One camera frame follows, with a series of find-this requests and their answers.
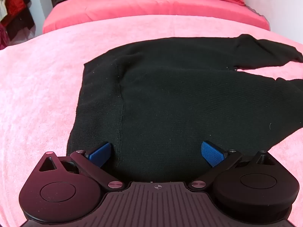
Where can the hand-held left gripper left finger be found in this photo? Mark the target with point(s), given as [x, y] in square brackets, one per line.
[100, 155]

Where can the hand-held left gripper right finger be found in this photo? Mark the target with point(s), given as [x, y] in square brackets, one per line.
[212, 153]

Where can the black pants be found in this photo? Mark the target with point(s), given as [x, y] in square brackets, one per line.
[165, 99]

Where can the pink fleece blanket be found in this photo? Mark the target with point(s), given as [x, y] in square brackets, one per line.
[35, 87]

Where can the dark hanging clothes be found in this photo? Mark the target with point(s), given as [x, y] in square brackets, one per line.
[19, 23]

